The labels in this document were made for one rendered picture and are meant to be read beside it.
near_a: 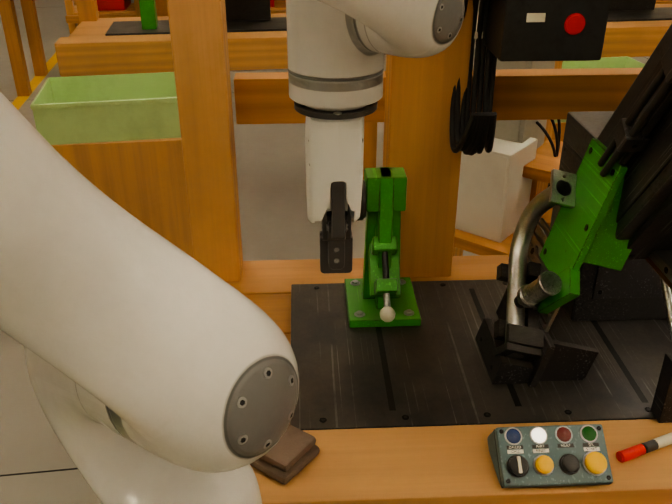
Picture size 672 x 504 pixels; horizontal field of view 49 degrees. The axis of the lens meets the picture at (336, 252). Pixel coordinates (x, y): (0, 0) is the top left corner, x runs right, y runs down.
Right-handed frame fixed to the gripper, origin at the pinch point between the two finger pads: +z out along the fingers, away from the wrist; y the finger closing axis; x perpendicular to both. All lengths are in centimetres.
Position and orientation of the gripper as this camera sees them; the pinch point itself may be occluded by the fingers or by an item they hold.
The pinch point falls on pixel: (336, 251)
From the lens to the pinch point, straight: 73.4
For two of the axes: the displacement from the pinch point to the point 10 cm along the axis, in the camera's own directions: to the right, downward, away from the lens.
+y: 0.5, 4.8, -8.8
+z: 0.0, 8.8, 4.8
